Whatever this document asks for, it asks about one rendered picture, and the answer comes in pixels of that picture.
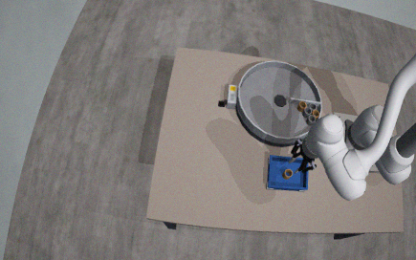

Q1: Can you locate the bronze bushing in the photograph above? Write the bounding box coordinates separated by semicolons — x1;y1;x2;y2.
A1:
297;101;307;112
311;110;319;119
282;169;293;180

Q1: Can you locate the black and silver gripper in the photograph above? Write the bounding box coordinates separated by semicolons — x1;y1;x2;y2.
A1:
289;139;317;173

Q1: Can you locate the blue shallow tray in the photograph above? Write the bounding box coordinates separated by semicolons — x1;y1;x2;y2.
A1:
266;155;308;192

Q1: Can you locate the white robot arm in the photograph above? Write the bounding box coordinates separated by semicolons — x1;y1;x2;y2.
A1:
302;55;416;201

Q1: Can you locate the dark grey metal cylinder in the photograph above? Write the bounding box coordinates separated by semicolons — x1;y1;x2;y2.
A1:
302;107;312;118
306;115;316;125
308;103;317;112

